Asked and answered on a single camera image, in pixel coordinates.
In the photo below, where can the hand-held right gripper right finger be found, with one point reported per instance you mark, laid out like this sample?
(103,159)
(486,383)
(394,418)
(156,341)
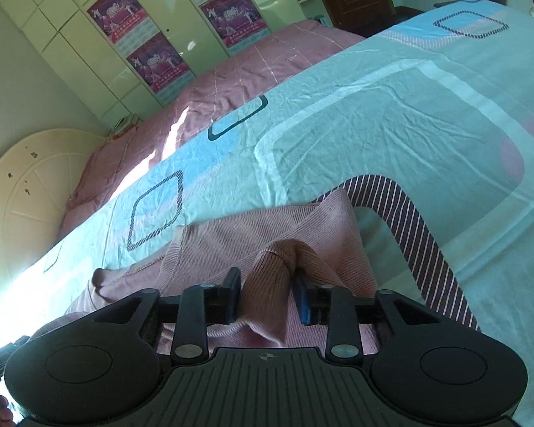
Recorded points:
(303,302)

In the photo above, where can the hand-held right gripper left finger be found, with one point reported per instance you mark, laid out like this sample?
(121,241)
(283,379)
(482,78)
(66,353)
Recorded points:
(231,298)

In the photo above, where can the pink sweater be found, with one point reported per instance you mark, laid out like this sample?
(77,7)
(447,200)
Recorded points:
(267,275)

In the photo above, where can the cream headboard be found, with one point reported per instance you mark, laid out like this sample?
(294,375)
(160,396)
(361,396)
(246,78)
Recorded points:
(26,195)

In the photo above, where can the blue patterned bed sheet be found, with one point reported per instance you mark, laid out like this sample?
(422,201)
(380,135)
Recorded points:
(360,120)

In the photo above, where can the cream wardrobe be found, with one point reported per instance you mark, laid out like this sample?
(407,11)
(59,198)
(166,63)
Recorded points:
(62,31)

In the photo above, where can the purple wall poster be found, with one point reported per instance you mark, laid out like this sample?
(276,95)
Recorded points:
(233,15)
(158,62)
(113,11)

